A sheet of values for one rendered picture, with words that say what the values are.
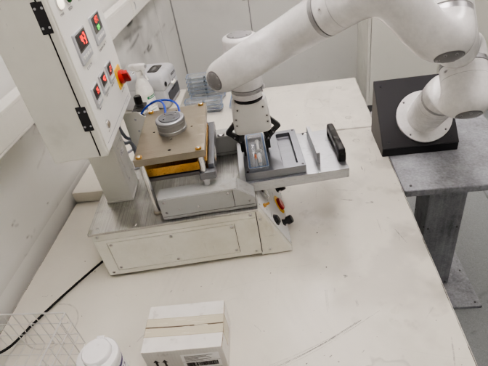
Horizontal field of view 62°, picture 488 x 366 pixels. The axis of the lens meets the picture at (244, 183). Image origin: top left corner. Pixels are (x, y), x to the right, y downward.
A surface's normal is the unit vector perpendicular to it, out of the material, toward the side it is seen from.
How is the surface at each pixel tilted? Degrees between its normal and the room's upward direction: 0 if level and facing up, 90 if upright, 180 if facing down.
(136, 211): 0
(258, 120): 92
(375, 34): 90
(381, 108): 44
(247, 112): 91
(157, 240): 90
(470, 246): 0
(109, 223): 0
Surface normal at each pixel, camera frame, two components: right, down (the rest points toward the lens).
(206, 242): 0.06, 0.59
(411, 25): -0.53, 0.68
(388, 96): -0.13, -0.16
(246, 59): -0.11, 0.32
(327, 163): -0.14, -0.79
